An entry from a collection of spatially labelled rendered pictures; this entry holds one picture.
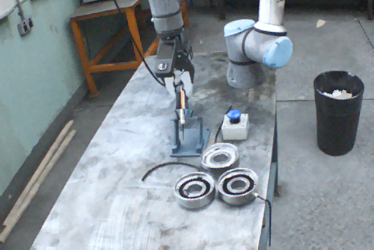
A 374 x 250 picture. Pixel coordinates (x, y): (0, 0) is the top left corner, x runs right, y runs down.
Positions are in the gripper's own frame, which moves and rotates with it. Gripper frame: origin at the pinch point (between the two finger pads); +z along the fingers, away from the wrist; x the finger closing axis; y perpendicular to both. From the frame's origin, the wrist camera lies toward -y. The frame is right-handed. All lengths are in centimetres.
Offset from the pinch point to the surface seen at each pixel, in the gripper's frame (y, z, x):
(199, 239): -38.0, 16.1, -9.3
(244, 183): -20.1, 14.1, -18.1
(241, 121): 3.6, 11.8, -15.1
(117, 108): 20.5, 16.2, 31.9
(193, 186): -21.1, 14.2, -4.9
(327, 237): 20, 96, -52
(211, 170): -15.7, 13.4, -8.9
